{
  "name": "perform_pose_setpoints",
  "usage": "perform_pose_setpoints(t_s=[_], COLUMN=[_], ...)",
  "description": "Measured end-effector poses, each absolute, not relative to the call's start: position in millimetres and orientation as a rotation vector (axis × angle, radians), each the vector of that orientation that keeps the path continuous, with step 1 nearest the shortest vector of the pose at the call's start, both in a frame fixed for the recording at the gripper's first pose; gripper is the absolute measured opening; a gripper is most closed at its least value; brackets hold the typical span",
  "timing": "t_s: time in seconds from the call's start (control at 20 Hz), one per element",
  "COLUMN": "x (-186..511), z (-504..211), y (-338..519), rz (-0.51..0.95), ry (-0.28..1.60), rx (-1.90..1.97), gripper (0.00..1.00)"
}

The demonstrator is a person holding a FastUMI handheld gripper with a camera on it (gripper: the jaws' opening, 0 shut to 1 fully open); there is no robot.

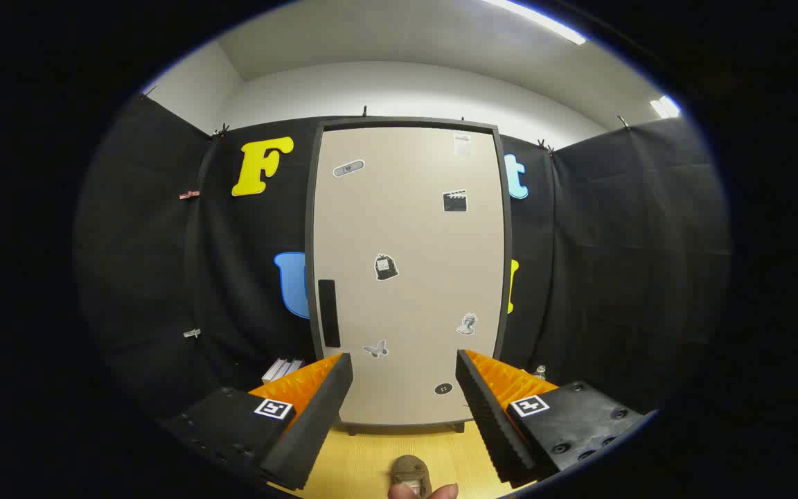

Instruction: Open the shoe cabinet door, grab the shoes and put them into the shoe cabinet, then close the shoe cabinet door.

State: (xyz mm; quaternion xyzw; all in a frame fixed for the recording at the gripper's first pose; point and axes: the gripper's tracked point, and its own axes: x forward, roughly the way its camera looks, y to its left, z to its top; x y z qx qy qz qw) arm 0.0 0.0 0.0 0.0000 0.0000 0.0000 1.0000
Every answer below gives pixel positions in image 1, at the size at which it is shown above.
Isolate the beige shoe cabinet door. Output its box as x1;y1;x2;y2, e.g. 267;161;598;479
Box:
314;127;507;426

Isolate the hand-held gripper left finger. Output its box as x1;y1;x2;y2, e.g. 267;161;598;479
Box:
162;352;355;491

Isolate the grey shoe cabinet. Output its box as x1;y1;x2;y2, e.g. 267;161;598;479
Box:
305;116;514;435

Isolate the black backdrop cloth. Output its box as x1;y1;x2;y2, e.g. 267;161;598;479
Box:
73;94;731;423

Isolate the brown fuzzy shoe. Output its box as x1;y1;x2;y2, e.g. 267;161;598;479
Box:
391;455;433;498

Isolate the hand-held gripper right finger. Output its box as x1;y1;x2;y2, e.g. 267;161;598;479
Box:
456;349;657;487

